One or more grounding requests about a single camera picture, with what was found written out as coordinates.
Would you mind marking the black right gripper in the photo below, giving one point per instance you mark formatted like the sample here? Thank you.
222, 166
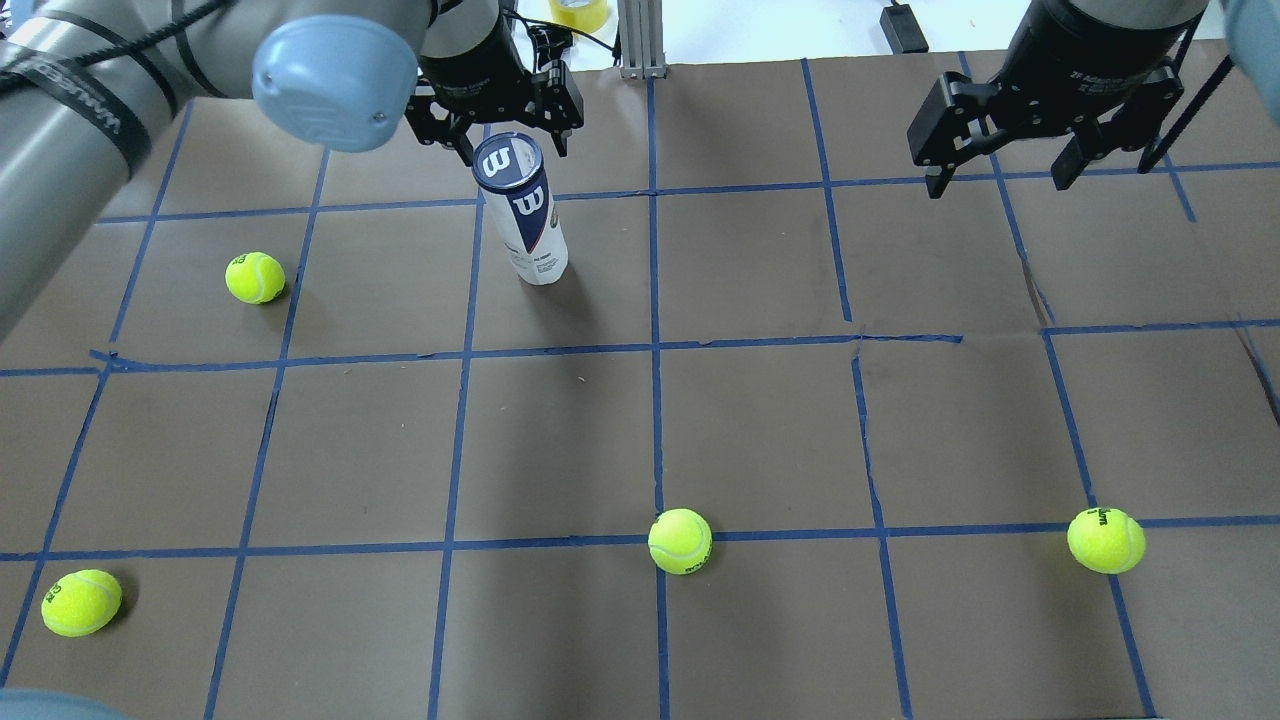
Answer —
1085, 45

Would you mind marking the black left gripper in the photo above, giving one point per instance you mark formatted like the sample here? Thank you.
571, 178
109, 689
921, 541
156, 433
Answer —
472, 52

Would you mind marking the blue white tennis ball can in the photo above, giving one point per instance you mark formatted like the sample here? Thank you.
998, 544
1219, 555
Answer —
509, 170

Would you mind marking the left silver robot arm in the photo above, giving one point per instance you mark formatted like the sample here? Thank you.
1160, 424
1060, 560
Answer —
90, 86

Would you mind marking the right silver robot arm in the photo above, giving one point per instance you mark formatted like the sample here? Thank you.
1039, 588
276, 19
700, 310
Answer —
1251, 32

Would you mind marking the left yellow tennis ball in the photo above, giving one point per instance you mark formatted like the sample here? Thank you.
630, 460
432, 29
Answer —
255, 278

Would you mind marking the yellow tennis ball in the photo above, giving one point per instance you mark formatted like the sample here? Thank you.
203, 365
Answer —
1106, 540
679, 541
81, 603
255, 278

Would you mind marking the far yellow tennis ball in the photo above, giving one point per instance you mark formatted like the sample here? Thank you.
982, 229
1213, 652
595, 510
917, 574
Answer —
1106, 540

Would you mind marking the right yellow tennis ball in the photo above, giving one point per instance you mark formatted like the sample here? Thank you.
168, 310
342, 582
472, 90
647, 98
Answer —
679, 541

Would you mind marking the yellow tape roll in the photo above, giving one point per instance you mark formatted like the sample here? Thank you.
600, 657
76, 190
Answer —
587, 16

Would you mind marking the black adapter on table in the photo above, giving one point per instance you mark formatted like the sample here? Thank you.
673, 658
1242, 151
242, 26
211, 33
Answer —
902, 29

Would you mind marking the brown paper table mat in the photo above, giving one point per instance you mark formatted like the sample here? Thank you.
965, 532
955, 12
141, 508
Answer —
413, 487

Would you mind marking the aluminium frame post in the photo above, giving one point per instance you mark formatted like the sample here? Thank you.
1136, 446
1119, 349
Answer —
640, 36

